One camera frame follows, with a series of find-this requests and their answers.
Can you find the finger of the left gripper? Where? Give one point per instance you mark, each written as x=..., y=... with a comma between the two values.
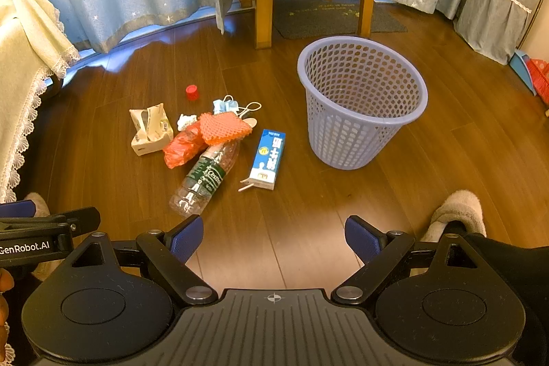
x=79, y=222
x=24, y=208

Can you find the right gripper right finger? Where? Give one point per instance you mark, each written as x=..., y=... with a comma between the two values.
x=382, y=255

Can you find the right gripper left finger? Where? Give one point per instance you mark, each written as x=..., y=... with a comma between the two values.
x=165, y=256

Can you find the clear plastic water bottle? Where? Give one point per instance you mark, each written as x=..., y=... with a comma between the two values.
x=204, y=179

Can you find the red plastic bag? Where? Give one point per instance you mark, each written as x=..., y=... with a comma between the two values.
x=185, y=146

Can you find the beige tissue box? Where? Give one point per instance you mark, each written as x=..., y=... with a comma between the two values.
x=153, y=129

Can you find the blue white milk carton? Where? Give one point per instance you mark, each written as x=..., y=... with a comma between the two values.
x=266, y=162

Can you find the white tissue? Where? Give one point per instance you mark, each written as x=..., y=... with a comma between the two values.
x=185, y=120

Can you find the blue face mask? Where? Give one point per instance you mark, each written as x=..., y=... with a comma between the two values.
x=228, y=103

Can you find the lavender plastic waste basket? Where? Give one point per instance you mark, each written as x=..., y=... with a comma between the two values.
x=359, y=93

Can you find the orange foam fruit net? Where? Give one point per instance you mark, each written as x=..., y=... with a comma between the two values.
x=222, y=127

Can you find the person's left hand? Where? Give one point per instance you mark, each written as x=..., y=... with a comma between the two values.
x=6, y=284

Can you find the grey fuzzy slipper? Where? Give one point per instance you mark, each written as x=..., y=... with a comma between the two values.
x=461, y=211

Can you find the white plastic spoon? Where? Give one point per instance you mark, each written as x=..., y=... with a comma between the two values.
x=250, y=122

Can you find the red bottle cap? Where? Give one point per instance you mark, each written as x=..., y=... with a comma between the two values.
x=192, y=92

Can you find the cream lace bed cover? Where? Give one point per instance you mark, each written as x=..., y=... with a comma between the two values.
x=34, y=47

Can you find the blue dustpan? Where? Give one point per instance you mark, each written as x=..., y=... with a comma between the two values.
x=518, y=64

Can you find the dark door mat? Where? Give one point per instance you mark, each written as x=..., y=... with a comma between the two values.
x=299, y=19

